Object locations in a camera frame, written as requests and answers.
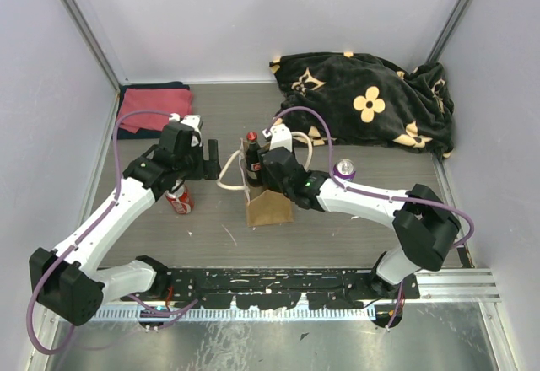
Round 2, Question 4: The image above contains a dark cola bottle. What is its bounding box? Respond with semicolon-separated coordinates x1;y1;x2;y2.
245;132;263;187

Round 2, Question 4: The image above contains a brown canvas bag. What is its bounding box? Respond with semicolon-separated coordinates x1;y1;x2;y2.
216;139;294;227

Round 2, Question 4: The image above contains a purple soda can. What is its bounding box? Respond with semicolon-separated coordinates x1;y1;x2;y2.
332;159;356;181

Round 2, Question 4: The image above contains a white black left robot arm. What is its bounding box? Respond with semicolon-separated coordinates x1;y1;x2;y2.
29;115;219;326

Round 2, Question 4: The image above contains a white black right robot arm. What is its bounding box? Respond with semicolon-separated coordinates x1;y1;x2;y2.
261;147;461;298

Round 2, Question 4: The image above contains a red soda can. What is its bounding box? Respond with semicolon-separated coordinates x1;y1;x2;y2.
165;185;194;215

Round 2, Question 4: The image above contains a red folded cloth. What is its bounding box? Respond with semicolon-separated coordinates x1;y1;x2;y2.
116;87;195;134

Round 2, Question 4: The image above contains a dark navy folded cloth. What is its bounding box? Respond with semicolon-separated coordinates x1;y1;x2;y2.
116;81;194;139

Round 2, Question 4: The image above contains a black floral blanket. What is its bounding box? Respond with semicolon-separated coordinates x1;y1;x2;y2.
269;52;454;159

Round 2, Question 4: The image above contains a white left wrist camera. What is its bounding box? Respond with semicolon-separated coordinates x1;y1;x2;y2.
169;113;203;134

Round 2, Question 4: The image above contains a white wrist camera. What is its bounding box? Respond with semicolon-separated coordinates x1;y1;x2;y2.
262;124;294;152
169;113;203;134

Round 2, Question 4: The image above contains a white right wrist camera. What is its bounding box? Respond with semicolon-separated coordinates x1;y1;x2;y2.
262;124;294;152

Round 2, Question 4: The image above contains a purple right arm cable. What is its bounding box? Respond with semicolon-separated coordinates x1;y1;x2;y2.
265;105;476;249

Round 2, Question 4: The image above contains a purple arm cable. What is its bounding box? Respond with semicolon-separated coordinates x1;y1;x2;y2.
25;109;199;355
265;105;476;249

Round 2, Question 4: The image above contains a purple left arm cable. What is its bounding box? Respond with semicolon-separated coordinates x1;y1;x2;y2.
25;109;199;355

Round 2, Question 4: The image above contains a white slotted cable duct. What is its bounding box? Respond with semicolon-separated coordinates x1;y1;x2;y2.
91;304;376;322

